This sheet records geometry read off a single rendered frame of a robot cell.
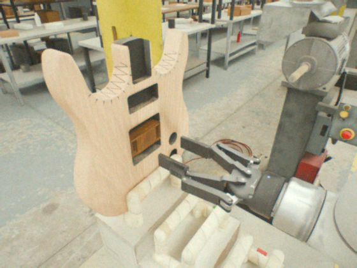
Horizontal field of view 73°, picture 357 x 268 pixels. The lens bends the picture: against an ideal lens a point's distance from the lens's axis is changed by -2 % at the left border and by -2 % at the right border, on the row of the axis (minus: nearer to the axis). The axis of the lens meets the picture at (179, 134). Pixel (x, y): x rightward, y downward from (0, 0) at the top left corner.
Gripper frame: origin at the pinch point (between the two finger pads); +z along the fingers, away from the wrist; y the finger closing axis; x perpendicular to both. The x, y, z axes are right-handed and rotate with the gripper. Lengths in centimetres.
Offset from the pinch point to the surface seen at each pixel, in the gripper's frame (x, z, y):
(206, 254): -29.3, -8.6, -0.3
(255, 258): -34.1, -19.1, 9.2
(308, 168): -73, -23, 110
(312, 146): -60, -20, 116
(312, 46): 3, -5, 97
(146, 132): 1.3, 10.2, 0.5
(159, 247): -22.7, 0.0, -8.9
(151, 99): 7.6, 11.4, 4.3
